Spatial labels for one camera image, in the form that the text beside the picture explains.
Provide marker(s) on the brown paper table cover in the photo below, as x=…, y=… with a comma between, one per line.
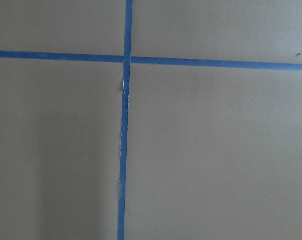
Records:
x=213, y=153

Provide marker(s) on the long blue tape strip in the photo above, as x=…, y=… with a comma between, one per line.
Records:
x=124, y=118

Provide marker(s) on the crosswise blue tape strip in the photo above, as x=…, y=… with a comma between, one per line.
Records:
x=151, y=60

